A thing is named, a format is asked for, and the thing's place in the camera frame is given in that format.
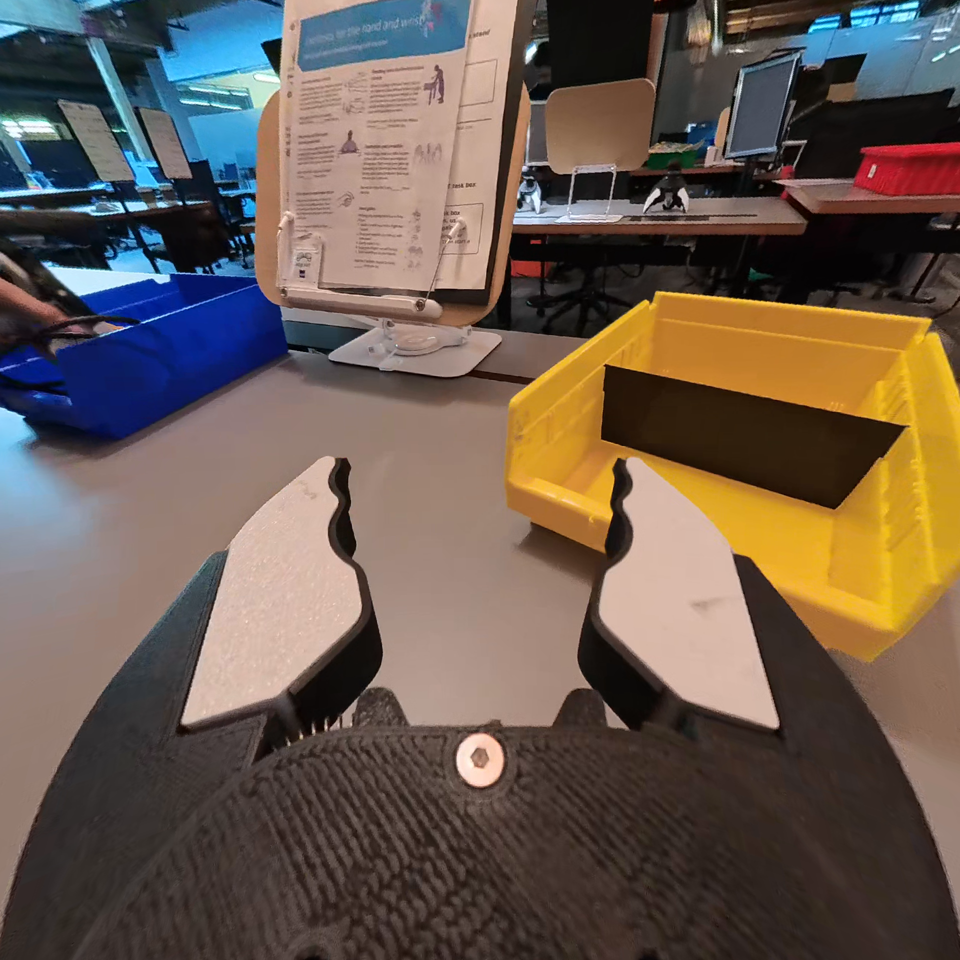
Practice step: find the red plastic bin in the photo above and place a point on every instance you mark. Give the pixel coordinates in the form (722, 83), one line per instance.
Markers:
(907, 169)

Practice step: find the green plastic bin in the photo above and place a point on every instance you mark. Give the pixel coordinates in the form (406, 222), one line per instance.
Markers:
(671, 156)

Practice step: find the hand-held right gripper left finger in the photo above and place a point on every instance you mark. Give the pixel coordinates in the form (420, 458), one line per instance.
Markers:
(277, 600)

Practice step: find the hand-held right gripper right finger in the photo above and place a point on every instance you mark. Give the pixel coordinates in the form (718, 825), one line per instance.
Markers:
(675, 607)

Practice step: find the dark background table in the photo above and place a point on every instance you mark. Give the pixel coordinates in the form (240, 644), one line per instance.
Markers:
(112, 214)

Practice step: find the blue plastic bin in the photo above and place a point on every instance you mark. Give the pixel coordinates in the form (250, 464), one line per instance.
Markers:
(172, 360)

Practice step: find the grey background table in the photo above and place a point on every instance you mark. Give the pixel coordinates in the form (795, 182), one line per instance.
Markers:
(772, 206)

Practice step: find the person's left hand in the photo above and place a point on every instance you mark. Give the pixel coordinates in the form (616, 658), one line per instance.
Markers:
(19, 315)

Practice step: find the grey desk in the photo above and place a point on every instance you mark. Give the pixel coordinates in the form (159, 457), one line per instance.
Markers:
(450, 465)

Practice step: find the empty beige document stand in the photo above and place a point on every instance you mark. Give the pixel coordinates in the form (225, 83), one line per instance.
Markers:
(600, 124)

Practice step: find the background document stand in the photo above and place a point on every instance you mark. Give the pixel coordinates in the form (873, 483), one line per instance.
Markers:
(165, 142)
(97, 139)

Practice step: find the black office chair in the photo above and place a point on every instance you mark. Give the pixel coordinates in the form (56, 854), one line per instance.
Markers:
(585, 300)

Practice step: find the black bin divider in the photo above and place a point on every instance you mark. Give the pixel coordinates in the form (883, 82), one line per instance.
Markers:
(750, 435)

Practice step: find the grey computer monitor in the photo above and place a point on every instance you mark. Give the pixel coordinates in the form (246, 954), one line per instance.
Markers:
(765, 105)

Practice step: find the small white card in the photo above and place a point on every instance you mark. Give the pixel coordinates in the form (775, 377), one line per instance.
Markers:
(301, 262)

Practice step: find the yellow plastic bin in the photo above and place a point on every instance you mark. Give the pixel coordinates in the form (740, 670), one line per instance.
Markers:
(795, 562)

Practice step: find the wooden background table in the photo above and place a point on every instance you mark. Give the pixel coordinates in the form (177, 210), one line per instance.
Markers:
(832, 196)

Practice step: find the idle black white gripper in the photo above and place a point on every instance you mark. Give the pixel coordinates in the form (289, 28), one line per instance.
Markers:
(530, 193)
(666, 196)

